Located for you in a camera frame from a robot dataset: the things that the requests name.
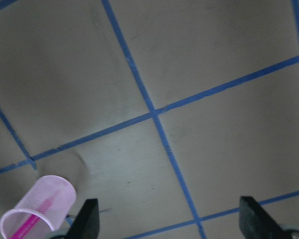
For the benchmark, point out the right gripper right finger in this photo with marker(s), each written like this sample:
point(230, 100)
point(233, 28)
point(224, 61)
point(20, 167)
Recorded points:
point(256, 223)

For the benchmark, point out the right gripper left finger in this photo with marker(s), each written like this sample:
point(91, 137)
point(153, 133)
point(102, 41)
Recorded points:
point(87, 222)

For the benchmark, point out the pink marker pen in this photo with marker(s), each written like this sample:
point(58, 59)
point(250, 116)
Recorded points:
point(28, 225)

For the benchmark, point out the pink mesh pen cup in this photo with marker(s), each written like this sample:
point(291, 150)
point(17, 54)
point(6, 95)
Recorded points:
point(52, 220)

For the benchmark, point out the brown paper table mat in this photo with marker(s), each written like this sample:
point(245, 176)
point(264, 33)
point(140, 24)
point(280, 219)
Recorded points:
point(167, 111)

